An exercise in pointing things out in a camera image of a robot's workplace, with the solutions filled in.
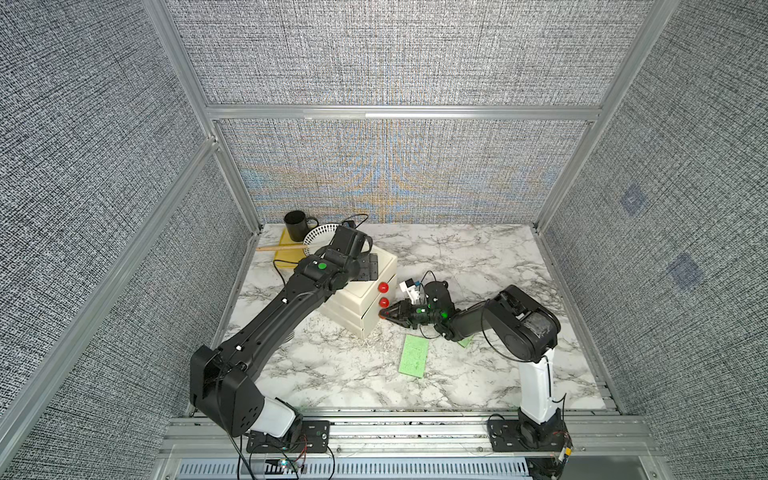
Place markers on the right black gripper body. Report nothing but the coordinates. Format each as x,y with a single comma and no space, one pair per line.
418,315

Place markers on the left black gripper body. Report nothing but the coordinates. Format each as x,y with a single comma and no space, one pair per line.
368,270

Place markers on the white three-drawer cabinet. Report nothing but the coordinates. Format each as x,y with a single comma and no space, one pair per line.
356,307

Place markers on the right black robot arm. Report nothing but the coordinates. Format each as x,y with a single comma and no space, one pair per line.
528,331

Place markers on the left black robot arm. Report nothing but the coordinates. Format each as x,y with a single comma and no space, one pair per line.
222,380

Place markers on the green sponge left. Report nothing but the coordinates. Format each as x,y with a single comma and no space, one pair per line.
414,356

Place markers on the green sponge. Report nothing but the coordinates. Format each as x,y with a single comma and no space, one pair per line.
414,356
465,342

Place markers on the white bowl black pattern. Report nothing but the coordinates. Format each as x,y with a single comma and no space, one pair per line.
320,236

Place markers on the green sponge right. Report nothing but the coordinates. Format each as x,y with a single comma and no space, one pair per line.
465,342

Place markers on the black mug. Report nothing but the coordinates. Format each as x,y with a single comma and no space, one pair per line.
298,224

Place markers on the yellow tray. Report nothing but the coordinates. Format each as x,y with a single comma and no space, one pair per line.
287,259

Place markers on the wooden chopstick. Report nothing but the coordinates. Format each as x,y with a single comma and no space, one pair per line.
281,247

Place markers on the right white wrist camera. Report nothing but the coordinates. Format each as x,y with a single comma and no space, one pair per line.
413,291

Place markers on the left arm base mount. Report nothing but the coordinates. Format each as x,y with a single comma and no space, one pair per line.
303,436

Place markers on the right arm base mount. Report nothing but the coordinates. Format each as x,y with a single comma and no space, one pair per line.
525,435

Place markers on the aluminium front rail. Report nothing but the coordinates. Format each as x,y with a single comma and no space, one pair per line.
421,434

